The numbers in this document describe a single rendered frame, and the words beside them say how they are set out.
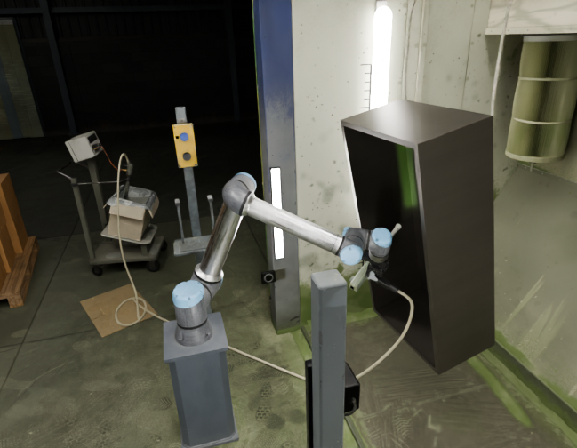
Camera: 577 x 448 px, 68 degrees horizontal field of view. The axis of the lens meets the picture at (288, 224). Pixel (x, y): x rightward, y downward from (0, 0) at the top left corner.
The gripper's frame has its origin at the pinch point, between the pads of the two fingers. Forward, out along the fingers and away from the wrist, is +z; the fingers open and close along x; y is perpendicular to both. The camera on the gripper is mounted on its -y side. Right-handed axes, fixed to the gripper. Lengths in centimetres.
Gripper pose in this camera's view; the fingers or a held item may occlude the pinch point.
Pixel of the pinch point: (370, 274)
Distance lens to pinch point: 224.1
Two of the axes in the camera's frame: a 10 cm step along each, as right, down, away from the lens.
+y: 8.0, 4.5, -3.9
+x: 6.0, -6.6, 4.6
